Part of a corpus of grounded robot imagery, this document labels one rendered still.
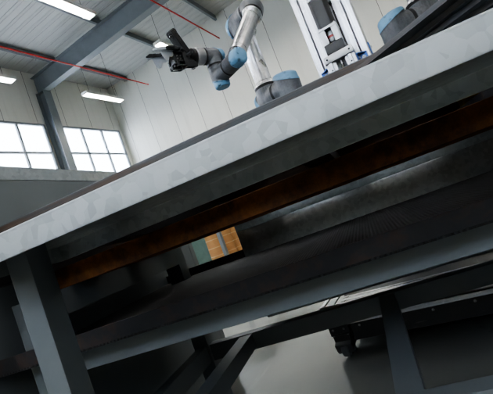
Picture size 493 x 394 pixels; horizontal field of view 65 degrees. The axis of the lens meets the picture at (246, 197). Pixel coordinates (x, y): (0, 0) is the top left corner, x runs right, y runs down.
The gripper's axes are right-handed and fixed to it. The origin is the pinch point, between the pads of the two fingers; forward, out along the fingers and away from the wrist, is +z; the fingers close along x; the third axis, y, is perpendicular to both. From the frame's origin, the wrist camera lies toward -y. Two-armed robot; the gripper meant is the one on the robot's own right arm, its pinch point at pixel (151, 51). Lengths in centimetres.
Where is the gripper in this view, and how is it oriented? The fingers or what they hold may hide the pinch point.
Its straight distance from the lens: 171.9
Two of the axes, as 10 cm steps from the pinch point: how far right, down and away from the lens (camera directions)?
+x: -6.0, 1.4, 7.8
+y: 2.7, 9.6, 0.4
